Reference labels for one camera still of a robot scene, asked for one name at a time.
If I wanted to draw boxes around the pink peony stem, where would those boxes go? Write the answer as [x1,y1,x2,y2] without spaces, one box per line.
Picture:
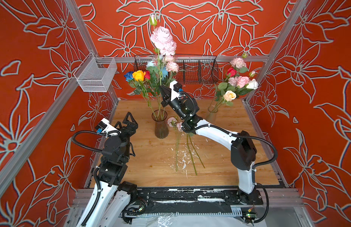
[230,53,248,78]
[167,116,205,176]
[154,53,179,115]
[148,14,178,86]

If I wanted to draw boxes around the aluminium frame post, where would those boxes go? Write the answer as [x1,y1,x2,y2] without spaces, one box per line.
[65,1,118,105]
[247,1,308,89]

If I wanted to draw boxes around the red rose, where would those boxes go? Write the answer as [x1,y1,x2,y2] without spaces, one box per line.
[143,71,158,114]

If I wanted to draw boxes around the clear acrylic wall box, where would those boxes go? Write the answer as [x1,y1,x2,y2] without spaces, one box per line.
[74,52,117,92]

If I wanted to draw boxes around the pink rose stem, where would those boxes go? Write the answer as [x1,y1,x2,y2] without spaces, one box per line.
[228,76,251,96]

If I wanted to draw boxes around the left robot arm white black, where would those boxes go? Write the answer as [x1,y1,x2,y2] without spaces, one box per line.
[71,112,138,227]

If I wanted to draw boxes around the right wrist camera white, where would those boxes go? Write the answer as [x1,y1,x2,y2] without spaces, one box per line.
[170,80,183,101]

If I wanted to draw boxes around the peach rose stem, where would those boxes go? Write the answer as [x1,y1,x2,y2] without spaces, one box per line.
[210,90,237,113]

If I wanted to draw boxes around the blue rose stem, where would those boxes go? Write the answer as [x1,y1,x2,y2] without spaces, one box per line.
[124,70,148,104]

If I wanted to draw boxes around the yellow rose stem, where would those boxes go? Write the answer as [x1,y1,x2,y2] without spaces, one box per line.
[132,70,156,114]

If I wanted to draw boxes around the aluminium back crossbar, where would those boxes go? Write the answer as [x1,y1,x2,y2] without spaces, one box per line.
[95,55,269,64]

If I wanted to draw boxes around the clear ribbed glass vase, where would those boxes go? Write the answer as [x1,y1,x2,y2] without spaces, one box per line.
[205,107,218,124]

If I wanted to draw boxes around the aluminium frame post right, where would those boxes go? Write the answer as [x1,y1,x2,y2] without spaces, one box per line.
[247,1,308,89]

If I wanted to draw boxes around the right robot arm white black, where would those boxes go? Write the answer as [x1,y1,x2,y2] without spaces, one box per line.
[159,83,278,195]

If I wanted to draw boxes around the red rose stem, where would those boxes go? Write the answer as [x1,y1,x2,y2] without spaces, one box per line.
[226,67,238,87]

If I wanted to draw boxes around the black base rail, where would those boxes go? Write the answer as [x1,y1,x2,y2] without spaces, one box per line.
[137,186,267,217]

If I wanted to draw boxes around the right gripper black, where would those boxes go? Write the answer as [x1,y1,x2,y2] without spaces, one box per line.
[159,83,189,121]

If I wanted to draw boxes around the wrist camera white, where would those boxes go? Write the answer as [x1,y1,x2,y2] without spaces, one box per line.
[170,80,183,101]
[95,118,120,137]

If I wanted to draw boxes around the pale blue peony stem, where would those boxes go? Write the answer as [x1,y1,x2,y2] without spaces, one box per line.
[146,59,168,117]

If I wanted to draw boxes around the white rose stem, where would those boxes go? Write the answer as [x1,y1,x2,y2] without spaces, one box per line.
[247,71,259,92]

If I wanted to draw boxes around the brown glass vase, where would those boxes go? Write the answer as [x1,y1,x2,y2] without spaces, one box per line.
[152,110,169,139]

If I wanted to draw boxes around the aluminium frame post left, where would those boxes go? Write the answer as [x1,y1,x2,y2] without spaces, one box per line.
[65,1,118,105]

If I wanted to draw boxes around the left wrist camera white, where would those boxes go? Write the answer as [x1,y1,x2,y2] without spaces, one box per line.
[95,118,120,137]

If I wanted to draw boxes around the black wire basket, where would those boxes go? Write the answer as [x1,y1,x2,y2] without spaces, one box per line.
[133,53,219,85]

